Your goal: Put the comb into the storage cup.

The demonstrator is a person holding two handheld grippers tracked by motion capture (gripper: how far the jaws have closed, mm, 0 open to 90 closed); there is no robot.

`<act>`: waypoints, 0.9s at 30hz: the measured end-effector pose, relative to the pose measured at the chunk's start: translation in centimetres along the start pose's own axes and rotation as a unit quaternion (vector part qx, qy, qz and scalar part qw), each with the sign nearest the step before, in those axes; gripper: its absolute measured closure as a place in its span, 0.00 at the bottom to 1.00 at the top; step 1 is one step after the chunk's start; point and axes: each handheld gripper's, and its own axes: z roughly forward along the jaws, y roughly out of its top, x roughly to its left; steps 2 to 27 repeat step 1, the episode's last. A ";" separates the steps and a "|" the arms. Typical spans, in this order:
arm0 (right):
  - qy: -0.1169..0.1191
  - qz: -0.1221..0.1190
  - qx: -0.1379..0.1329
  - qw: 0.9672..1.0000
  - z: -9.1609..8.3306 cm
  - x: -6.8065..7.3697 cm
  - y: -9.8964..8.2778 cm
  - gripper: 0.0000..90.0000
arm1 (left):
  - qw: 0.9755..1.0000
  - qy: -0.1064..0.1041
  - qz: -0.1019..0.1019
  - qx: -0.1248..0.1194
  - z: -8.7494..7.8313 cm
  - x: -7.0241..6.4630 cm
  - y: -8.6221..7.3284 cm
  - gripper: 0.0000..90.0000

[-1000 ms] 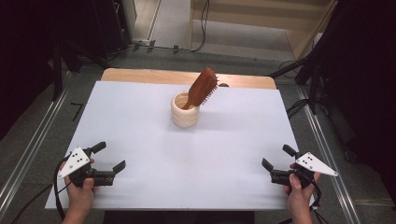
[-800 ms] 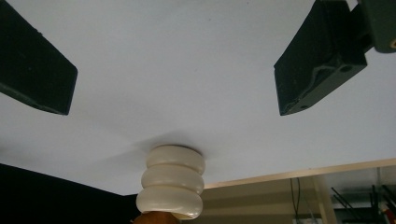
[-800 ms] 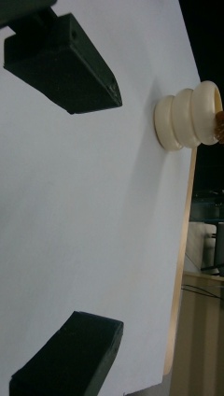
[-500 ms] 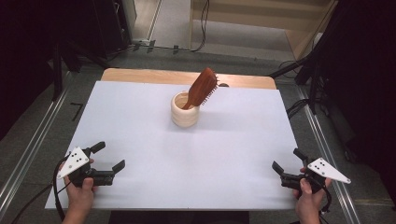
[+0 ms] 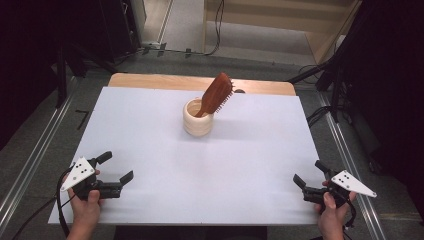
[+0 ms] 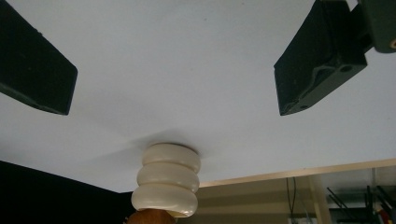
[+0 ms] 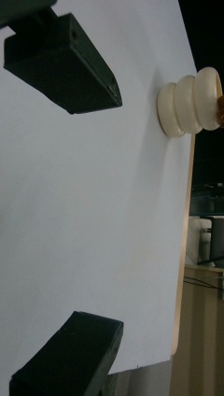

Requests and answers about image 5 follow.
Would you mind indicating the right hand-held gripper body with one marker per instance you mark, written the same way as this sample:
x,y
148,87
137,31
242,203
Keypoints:
x,y
350,184

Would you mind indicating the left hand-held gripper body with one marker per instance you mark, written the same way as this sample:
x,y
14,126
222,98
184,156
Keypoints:
x,y
80,173

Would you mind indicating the cream ribbed cup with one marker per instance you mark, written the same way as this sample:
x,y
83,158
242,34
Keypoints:
x,y
197,125

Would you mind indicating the brown wooden hairbrush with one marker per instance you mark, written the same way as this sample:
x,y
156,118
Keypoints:
x,y
216,91

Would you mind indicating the person's right hand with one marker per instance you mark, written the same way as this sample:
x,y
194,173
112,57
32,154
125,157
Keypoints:
x,y
331,218

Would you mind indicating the person's left hand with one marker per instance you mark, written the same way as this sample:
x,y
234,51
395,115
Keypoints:
x,y
85,215

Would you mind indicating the white board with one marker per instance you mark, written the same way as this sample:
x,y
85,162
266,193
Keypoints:
x,y
146,146

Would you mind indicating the light wooden table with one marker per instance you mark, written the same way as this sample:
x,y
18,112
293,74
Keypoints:
x,y
150,81

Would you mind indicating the dark table grommet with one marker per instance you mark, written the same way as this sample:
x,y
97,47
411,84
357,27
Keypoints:
x,y
240,91

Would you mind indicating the black cabinet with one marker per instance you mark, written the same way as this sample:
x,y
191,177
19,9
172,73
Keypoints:
x,y
118,26

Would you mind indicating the beige wooden platform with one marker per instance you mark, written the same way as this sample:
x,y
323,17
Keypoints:
x,y
266,23

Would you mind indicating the silver floor rail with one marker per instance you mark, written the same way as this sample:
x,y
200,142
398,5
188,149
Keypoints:
x,y
36,150
350,160

